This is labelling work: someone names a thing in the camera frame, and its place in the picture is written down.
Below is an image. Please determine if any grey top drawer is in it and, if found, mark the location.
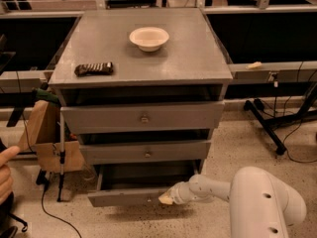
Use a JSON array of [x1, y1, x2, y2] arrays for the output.
[[61, 101, 224, 135]]

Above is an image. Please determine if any dark striped snack bar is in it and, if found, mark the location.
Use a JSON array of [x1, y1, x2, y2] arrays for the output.
[[74, 62, 113, 77]]

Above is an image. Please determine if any grey middle drawer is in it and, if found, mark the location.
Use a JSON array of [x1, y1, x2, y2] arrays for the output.
[[79, 129, 211, 165]]

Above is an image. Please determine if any grey bottom drawer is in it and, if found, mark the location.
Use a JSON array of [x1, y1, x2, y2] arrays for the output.
[[88, 160, 201, 207]]

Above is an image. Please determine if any yellow foam scrap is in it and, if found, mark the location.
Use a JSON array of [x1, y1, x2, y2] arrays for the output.
[[246, 61, 262, 69]]

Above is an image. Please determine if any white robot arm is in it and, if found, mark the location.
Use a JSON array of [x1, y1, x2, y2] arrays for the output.
[[158, 167, 307, 238]]

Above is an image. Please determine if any black right floor cable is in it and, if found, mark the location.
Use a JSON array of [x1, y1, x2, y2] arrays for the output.
[[281, 67, 317, 164]]

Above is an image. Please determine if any green tool handle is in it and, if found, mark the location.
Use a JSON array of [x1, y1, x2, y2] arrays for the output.
[[32, 88, 59, 105]]

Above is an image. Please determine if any grey drawer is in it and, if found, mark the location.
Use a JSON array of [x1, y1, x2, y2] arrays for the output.
[[88, 160, 201, 207], [61, 101, 224, 135], [79, 129, 211, 165]]

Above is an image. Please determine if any silver black tripod leg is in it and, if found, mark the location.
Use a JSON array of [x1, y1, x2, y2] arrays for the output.
[[57, 112, 65, 202]]

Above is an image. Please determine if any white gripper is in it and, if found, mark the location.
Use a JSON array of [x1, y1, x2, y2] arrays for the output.
[[158, 181, 193, 205]]

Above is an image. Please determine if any white bowl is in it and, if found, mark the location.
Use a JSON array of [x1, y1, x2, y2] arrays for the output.
[[129, 27, 169, 52]]

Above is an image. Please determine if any black stand base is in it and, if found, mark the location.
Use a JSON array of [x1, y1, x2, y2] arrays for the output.
[[244, 83, 317, 156]]

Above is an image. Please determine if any black floor cable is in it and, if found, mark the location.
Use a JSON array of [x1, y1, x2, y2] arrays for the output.
[[281, 67, 317, 164], [41, 178, 83, 238]]

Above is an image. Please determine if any brown cardboard box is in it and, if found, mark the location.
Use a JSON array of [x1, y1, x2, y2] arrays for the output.
[[16, 99, 85, 175]]

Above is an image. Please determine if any person's hand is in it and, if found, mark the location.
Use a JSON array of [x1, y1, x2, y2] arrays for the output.
[[0, 146, 20, 204]]

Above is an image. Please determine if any grey drawer cabinet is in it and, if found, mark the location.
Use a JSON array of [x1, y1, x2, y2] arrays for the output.
[[48, 7, 234, 177]]

